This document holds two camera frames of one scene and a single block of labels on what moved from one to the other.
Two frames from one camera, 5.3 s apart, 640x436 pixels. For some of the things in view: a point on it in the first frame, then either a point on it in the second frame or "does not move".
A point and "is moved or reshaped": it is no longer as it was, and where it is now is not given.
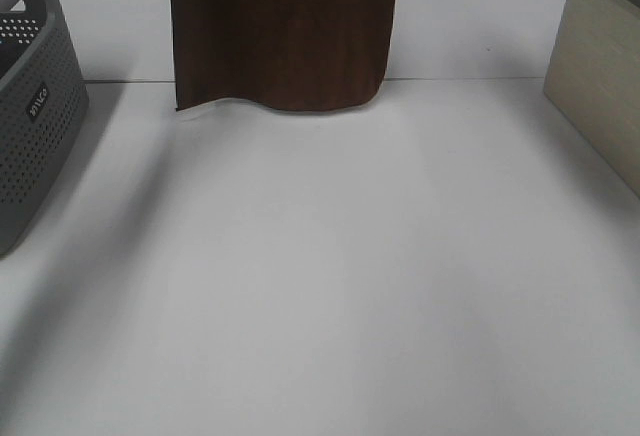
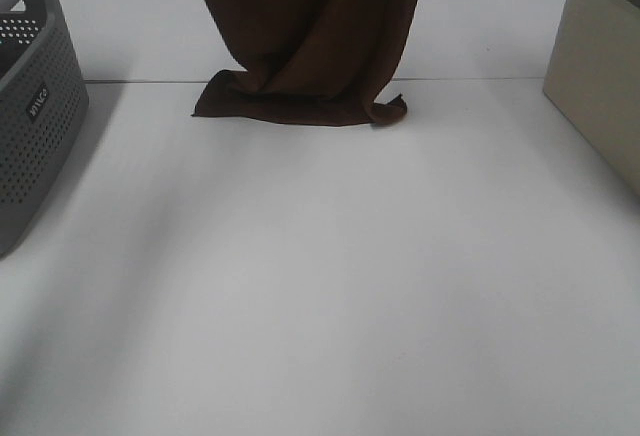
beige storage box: [593, 75] does not move
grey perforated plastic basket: [44, 99] does not move
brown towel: [305, 33] is moved or reshaped
